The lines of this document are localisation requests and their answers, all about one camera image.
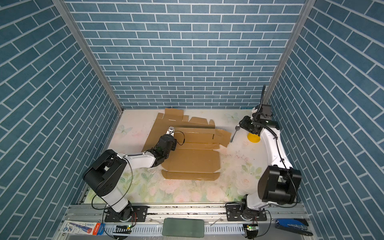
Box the brown cardboard box sheet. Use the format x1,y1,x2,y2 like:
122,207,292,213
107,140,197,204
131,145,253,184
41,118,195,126
143,109,231,181

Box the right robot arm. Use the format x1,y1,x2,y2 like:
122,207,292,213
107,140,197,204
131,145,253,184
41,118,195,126
225,116,302,221

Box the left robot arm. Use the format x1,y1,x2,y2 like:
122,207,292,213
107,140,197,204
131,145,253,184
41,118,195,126
83,134,178,222

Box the yellow pencil cup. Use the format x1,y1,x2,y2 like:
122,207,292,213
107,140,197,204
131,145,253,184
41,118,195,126
247,133,261,143

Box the metal spoon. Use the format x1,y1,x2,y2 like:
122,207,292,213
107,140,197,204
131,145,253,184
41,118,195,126
230,125,241,143

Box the green rectangular pad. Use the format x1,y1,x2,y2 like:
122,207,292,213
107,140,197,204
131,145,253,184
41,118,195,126
162,218,205,238

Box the blue black pliers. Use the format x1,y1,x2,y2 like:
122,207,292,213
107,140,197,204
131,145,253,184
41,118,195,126
275,219,313,236

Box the white printed package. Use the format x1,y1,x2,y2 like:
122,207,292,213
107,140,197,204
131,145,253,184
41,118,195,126
60,221,105,236

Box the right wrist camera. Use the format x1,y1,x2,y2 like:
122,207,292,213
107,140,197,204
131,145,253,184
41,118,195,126
252,105,273,121

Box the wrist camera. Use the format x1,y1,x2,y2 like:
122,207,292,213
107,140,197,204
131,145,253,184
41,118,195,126
252,105,273,121
167,127,175,136

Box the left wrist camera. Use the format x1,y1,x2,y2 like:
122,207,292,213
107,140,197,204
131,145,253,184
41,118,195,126
167,127,175,136

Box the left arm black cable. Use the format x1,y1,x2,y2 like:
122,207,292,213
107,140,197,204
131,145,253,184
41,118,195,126
91,130,186,211

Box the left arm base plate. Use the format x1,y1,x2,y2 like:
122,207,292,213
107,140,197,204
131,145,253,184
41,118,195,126
104,205,149,223

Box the aluminium front rail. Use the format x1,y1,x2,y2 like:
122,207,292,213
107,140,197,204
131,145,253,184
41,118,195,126
54,203,316,240

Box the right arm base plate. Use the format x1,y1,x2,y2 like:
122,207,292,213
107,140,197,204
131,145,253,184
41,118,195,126
225,203,267,222

